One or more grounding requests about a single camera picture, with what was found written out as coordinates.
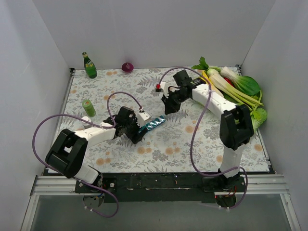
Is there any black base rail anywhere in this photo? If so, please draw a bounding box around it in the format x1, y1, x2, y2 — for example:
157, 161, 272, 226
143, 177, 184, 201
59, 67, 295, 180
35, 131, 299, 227
75, 172, 246, 203

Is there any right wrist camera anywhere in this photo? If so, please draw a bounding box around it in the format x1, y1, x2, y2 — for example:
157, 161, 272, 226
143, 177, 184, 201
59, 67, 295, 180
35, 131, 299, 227
154, 81, 167, 94

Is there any purple onion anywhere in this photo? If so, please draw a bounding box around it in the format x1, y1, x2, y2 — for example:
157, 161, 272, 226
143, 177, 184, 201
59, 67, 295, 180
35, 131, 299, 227
121, 62, 134, 73

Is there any bok choy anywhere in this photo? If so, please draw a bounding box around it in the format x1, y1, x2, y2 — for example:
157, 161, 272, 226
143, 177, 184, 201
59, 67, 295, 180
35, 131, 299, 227
220, 66, 260, 96

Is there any red pepper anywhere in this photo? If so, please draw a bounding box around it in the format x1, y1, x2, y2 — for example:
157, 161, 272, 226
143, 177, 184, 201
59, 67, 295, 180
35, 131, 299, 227
223, 77, 235, 87

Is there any purple cable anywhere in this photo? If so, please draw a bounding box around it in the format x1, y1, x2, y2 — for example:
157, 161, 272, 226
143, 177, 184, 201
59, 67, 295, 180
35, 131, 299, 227
32, 91, 146, 218
155, 66, 248, 210

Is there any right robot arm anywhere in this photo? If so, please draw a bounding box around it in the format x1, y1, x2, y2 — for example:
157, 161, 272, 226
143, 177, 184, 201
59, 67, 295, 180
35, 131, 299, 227
155, 67, 254, 191

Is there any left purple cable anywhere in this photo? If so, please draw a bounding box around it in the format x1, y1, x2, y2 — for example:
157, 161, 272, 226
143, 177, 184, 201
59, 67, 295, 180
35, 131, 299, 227
32, 91, 146, 218

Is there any green can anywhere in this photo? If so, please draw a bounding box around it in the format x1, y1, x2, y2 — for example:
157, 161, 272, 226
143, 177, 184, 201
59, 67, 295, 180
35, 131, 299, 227
82, 100, 96, 117

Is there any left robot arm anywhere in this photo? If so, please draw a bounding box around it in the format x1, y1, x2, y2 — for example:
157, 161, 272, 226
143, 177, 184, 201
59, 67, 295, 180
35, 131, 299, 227
45, 106, 151, 193

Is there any parsley leaf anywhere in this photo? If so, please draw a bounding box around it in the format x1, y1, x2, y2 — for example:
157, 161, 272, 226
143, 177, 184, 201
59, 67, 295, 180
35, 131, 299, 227
192, 56, 209, 71

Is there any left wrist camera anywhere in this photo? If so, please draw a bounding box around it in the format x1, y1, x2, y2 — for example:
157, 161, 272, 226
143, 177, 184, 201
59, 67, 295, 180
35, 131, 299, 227
136, 111, 152, 127

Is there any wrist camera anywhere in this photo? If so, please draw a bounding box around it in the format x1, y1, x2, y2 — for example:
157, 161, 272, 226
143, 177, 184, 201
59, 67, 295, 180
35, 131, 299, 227
154, 81, 167, 94
136, 111, 152, 127

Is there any green lettuce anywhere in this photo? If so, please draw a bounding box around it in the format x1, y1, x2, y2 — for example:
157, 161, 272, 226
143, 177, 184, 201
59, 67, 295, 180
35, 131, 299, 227
223, 93, 267, 123

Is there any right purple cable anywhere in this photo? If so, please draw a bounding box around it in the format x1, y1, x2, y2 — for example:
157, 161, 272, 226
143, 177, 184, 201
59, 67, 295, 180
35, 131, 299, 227
155, 66, 248, 210

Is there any green glass bottle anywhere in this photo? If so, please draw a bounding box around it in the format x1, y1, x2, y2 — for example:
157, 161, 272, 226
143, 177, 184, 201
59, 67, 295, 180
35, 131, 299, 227
82, 52, 97, 79

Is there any yellow napa cabbage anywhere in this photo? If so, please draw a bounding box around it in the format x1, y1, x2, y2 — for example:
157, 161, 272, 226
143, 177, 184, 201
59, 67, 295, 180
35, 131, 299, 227
197, 70, 212, 84

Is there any white pill bottle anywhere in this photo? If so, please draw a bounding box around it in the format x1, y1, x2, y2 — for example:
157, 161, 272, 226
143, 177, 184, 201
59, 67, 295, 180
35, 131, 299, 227
81, 116, 91, 129

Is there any floral table mat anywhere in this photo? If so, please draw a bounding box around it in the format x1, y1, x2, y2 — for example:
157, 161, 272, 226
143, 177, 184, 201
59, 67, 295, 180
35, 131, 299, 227
60, 68, 224, 172

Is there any teal pill organizer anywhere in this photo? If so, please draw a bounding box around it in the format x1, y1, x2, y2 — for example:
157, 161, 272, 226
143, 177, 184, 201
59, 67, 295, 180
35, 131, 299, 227
138, 115, 166, 133

